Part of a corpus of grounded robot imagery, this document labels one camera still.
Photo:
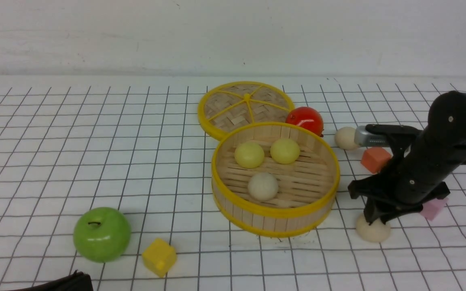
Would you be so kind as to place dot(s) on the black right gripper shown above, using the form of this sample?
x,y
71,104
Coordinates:
x,y
421,160

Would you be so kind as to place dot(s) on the cream bun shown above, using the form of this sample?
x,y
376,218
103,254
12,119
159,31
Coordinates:
x,y
263,186
345,138
376,232

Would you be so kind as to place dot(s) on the yellow bun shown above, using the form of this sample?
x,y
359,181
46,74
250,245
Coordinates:
x,y
249,155
285,151

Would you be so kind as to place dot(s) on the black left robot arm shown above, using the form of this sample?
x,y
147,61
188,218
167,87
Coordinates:
x,y
198,251

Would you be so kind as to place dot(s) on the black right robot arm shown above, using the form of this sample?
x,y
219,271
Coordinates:
x,y
447,114

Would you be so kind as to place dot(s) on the bamboo steamer tray yellow rim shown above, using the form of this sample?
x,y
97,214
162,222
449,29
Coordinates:
x,y
307,187

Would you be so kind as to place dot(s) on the woven bamboo steamer lid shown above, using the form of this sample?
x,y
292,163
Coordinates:
x,y
237,104

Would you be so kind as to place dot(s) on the pink cube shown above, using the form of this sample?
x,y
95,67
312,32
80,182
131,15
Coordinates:
x,y
432,208

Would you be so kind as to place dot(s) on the orange cube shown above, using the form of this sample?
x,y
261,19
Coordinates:
x,y
375,158

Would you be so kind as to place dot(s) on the red tomato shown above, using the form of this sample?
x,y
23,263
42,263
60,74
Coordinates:
x,y
307,118

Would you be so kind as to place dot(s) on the yellow cube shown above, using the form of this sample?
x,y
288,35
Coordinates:
x,y
159,257

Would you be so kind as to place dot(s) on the green apple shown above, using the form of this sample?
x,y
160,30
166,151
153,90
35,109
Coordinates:
x,y
102,234

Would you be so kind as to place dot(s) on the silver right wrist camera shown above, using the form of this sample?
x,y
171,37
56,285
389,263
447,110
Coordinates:
x,y
363,138

